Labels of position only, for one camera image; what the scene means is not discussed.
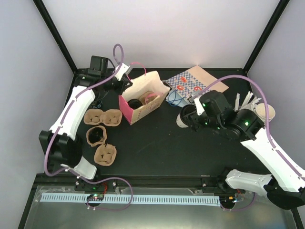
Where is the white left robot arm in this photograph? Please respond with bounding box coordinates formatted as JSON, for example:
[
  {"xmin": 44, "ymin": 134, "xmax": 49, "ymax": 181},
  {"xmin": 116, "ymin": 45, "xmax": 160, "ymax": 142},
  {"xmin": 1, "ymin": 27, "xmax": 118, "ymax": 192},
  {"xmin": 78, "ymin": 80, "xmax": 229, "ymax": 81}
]
[{"xmin": 39, "ymin": 56, "xmax": 132, "ymax": 190}]

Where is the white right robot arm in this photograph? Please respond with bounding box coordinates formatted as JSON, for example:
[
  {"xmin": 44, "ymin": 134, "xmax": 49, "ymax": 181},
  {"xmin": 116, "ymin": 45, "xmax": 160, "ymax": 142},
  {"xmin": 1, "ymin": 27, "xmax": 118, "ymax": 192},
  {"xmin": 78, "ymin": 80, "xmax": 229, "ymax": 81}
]
[{"xmin": 177, "ymin": 90, "xmax": 305, "ymax": 210}]

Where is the tall white paper cup stack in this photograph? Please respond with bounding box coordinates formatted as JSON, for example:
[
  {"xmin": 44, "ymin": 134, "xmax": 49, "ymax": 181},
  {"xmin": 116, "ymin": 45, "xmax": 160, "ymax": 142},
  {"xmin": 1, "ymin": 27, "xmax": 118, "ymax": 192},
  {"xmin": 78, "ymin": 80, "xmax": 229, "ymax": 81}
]
[{"xmin": 255, "ymin": 103, "xmax": 276, "ymax": 123}]

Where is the blue checkered bakery paper bag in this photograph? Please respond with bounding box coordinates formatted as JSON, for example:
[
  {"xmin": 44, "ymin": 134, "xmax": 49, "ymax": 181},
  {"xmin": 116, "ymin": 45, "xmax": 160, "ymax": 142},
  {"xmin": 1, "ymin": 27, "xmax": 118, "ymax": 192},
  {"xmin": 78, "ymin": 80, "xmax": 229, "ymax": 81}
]
[{"xmin": 165, "ymin": 65, "xmax": 217, "ymax": 103}]

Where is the light blue paper bag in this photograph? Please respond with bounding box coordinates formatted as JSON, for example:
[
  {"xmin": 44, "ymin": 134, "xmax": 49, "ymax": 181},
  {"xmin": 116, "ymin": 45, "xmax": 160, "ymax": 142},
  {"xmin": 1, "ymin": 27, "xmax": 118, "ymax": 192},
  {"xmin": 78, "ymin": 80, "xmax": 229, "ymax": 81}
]
[{"xmin": 165, "ymin": 90, "xmax": 188, "ymax": 107}]

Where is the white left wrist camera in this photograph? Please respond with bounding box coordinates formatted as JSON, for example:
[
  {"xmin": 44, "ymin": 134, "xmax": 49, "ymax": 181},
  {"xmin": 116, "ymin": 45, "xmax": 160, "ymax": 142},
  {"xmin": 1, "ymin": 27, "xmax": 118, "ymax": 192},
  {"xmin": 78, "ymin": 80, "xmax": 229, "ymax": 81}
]
[{"xmin": 114, "ymin": 63, "xmax": 132, "ymax": 81}]

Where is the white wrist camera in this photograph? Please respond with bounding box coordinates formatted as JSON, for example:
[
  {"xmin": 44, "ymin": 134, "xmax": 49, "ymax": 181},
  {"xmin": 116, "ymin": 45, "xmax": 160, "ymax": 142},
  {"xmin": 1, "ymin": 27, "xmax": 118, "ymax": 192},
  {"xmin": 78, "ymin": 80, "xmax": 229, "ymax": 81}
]
[
  {"xmin": 193, "ymin": 96, "xmax": 206, "ymax": 116},
  {"xmin": 114, "ymin": 63, "xmax": 132, "ymax": 81}
]

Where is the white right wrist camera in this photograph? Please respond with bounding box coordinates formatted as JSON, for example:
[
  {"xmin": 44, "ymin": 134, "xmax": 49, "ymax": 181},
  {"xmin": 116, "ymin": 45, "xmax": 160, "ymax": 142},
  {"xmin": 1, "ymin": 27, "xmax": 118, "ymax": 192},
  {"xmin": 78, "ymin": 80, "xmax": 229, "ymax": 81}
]
[{"xmin": 193, "ymin": 96, "xmax": 206, "ymax": 116}]

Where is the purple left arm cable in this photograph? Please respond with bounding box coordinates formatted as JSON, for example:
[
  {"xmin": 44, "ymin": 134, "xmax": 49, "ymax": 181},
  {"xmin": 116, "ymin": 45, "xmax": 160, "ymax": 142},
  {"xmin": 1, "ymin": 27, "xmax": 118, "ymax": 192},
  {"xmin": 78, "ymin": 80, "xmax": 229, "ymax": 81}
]
[{"xmin": 44, "ymin": 44, "xmax": 125, "ymax": 177}]

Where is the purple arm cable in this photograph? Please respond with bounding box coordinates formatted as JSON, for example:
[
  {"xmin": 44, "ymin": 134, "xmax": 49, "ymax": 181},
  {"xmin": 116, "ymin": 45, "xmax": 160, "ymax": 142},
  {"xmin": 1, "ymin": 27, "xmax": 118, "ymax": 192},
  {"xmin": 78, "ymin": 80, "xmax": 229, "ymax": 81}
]
[
  {"xmin": 188, "ymin": 75, "xmax": 305, "ymax": 179},
  {"xmin": 44, "ymin": 44, "xmax": 125, "ymax": 177}
]

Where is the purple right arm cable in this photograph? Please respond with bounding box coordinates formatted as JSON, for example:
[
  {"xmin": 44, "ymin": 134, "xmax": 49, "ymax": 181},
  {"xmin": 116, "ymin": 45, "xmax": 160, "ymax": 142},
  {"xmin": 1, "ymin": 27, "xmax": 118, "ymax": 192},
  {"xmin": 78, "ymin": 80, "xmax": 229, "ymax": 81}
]
[{"xmin": 188, "ymin": 75, "xmax": 305, "ymax": 179}]

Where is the white slotted cable rail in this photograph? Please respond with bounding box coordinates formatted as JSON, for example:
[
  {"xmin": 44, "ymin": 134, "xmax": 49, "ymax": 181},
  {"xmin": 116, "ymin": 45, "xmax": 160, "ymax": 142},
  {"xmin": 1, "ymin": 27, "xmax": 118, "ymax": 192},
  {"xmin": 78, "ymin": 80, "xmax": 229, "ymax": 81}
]
[{"xmin": 38, "ymin": 193, "xmax": 237, "ymax": 207}]

